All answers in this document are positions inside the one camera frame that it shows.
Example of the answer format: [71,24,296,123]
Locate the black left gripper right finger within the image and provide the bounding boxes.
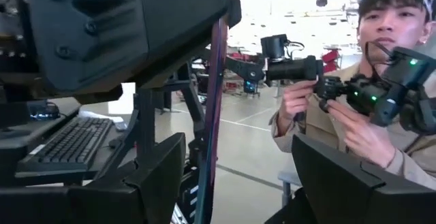
[264,133,436,224]

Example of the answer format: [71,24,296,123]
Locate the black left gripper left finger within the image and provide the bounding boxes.
[0,131,187,224]

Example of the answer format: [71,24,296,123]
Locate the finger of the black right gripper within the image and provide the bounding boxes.
[139,0,234,89]
[226,0,243,31]

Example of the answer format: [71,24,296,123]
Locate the black computer keyboard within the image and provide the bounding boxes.
[15,116,115,174]

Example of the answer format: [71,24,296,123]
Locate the person's hand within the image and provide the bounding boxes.
[277,78,320,138]
[326,98,399,169]

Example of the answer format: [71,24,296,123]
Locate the grey stool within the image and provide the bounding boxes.
[277,170,304,208]

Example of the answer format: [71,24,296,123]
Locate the black side desk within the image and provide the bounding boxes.
[0,96,137,187]

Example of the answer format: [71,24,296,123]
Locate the person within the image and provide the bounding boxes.
[268,0,436,191]

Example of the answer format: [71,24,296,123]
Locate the black stand post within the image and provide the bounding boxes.
[132,62,214,197]

